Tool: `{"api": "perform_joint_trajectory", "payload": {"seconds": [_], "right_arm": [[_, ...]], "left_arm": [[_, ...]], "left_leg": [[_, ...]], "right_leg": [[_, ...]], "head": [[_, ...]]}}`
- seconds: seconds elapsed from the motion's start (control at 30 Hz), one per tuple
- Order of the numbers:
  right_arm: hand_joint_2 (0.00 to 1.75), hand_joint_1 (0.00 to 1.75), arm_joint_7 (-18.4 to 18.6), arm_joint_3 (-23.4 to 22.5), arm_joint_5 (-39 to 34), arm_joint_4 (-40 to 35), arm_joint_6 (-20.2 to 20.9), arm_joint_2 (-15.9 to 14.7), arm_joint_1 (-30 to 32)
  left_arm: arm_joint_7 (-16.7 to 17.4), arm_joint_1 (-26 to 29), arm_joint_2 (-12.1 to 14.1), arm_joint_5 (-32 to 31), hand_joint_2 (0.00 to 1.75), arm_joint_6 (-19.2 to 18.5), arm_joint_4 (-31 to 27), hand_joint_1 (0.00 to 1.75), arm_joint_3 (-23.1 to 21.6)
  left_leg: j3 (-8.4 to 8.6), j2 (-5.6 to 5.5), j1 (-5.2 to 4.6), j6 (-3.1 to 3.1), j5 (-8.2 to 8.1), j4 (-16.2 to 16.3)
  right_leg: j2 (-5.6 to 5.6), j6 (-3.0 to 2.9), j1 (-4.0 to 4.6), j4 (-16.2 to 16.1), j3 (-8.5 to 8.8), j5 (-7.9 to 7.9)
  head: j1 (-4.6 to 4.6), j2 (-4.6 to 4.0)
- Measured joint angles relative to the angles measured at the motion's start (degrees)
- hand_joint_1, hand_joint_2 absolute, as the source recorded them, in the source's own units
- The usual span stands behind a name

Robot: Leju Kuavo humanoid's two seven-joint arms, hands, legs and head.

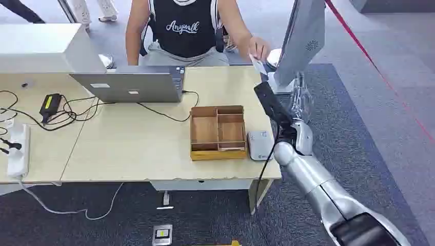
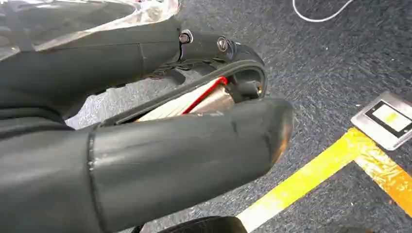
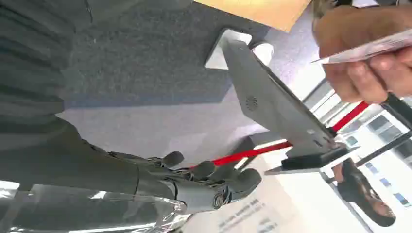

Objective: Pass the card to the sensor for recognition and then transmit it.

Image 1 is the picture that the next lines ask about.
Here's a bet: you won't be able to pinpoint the black tangled cable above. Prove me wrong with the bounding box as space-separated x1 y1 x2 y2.
0 90 114 136

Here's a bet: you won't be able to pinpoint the white card reader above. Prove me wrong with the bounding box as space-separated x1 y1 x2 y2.
246 130 275 161

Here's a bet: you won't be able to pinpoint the steel floor socket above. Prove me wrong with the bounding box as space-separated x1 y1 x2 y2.
151 224 173 246

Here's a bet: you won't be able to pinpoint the grey laptop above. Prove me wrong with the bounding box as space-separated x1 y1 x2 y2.
69 65 186 104

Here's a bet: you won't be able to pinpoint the standing person's legs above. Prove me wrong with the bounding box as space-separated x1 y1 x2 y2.
69 0 119 32

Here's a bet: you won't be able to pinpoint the small white floor bracket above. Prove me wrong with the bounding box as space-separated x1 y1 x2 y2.
155 191 174 211

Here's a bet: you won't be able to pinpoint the white power strip cable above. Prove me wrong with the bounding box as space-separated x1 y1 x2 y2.
17 178 125 221

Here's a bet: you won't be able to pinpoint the white box-shaped machine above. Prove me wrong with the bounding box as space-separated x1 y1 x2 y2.
0 23 107 75

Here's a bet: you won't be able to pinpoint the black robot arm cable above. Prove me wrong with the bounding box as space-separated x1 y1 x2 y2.
254 126 283 246

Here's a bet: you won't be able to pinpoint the red floor tape line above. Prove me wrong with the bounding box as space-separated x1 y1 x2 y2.
324 0 435 145

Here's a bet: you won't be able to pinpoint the black power adapter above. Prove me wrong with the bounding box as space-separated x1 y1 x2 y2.
38 93 64 126

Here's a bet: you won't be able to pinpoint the wooden card box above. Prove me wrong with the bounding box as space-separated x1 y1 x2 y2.
189 105 248 161

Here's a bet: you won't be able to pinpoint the white card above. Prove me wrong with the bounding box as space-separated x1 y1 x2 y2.
249 53 269 76

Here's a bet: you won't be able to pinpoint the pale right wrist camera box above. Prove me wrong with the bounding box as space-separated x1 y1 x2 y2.
291 119 314 156

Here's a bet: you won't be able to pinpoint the pale desk frame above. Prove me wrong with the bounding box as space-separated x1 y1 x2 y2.
149 178 274 216

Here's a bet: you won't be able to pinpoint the person's left hand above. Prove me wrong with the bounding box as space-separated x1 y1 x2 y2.
247 36 272 63

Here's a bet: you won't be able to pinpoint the black laptop power cable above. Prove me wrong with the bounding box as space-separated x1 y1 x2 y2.
136 90 200 123

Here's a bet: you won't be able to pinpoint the black plug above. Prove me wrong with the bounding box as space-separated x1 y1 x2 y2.
0 137 23 155

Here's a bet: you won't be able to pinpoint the grey computer monitor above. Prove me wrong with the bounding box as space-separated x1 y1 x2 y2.
267 0 327 95

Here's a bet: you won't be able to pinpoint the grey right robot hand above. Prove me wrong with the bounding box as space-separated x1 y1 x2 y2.
253 81 295 136

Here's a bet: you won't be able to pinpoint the white power strip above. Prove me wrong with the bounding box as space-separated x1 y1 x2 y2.
6 124 32 179

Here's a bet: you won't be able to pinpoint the person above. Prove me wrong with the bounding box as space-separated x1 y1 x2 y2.
125 0 272 67

